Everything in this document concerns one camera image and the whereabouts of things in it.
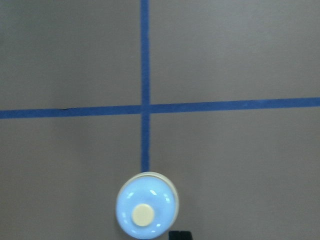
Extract light blue call bell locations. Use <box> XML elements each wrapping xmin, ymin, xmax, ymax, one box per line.
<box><xmin>115</xmin><ymin>171</ymin><xmax>180</xmax><ymax>240</ymax></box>

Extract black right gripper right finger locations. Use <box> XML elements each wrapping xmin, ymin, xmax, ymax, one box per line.
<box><xmin>180</xmin><ymin>231</ymin><xmax>193</xmax><ymax>240</ymax></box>

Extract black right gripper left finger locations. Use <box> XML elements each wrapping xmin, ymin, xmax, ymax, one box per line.
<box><xmin>168</xmin><ymin>230</ymin><xmax>181</xmax><ymax>240</ymax></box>

